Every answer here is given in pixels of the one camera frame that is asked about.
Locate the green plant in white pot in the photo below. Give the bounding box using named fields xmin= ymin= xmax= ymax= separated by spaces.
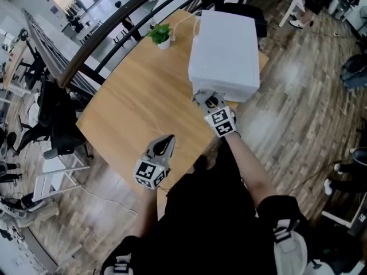
xmin=146 ymin=23 xmax=173 ymax=50

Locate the white step stool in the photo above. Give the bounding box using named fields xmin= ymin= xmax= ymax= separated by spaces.
xmin=33 ymin=150 xmax=91 ymax=203

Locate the grey white shoulder strap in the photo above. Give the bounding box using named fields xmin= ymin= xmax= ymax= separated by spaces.
xmin=101 ymin=253 xmax=132 ymax=275
xmin=271 ymin=219 xmax=309 ymax=275

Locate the person's black shoe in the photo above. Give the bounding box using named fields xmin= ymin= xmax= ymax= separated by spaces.
xmin=194 ymin=155 xmax=209 ymax=171

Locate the white power cable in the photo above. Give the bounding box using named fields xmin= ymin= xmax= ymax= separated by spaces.
xmin=170 ymin=10 xmax=203 ymax=42

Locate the white box appliance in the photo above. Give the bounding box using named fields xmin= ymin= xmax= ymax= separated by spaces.
xmin=188 ymin=9 xmax=261 ymax=103

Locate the person's left forearm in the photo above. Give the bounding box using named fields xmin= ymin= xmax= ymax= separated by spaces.
xmin=137 ymin=186 xmax=158 ymax=239

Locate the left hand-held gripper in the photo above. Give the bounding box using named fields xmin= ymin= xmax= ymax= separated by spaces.
xmin=134 ymin=134 xmax=176 ymax=189

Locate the person's right forearm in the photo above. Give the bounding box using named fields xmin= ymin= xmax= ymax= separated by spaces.
xmin=225 ymin=133 xmax=278 ymax=217

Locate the black office chair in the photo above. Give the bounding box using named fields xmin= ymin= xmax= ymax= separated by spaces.
xmin=13 ymin=78 xmax=94 ymax=160
xmin=200 ymin=0 xmax=268 ymax=38
xmin=17 ymin=29 xmax=49 ymax=90

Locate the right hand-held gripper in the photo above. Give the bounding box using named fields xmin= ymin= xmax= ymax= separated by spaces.
xmin=199 ymin=92 xmax=237 ymax=139

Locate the person's black clothing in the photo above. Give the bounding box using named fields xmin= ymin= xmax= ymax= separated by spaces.
xmin=101 ymin=142 xmax=356 ymax=275

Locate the white desk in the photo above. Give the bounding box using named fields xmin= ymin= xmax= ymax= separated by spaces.
xmin=246 ymin=0 xmax=306 ymax=28

